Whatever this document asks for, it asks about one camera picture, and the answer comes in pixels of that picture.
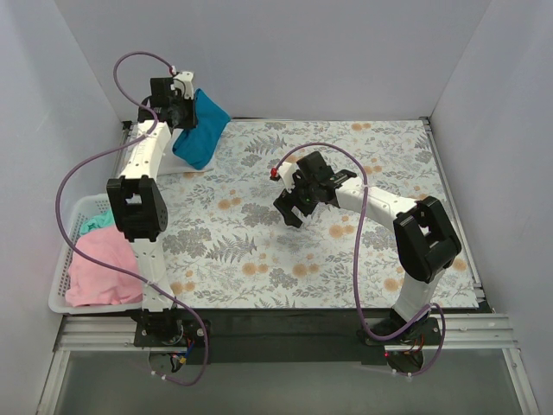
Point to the floral patterned table cloth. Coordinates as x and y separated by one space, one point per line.
226 246

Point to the mint green t shirt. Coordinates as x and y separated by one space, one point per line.
99 221

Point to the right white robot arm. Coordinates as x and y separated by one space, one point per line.
426 240

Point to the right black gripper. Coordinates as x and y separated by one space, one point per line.
289 204

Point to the white plastic laundry basket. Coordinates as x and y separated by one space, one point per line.
84 209

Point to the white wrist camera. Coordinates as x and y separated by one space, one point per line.
184 82
285 173

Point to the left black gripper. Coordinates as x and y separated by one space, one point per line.
186 113

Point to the folded white t shirt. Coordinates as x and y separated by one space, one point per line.
172 164

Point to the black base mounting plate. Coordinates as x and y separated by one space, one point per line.
275 336

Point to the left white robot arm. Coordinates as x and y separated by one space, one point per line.
139 211

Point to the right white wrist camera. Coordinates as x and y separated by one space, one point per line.
285 173

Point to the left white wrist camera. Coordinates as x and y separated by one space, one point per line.
184 82

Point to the aluminium frame rail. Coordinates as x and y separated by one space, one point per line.
117 333

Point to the teal blue t shirt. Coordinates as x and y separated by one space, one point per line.
197 146

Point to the pink t shirt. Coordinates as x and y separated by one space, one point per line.
92 284

